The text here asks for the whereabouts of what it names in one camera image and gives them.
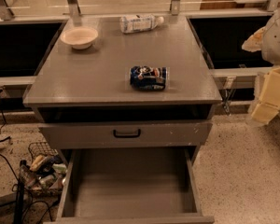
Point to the grey top drawer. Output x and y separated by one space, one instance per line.
100 135

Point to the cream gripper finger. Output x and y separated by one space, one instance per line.
254 42
268 103

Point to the white bowl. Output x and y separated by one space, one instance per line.
79 37

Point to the grey drawer cabinet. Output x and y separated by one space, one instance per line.
93 85

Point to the metal railing frame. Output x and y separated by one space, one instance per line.
84 3

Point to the open grey middle drawer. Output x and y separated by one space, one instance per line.
153 185

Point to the black drawer handle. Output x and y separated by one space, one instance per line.
134 134

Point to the black stand post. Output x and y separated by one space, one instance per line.
19 196

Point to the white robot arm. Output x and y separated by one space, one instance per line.
270 52

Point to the wire basket with items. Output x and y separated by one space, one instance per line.
46 173

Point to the clear plastic water bottle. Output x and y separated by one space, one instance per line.
139 23

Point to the blue pepsi can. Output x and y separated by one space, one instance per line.
148 78

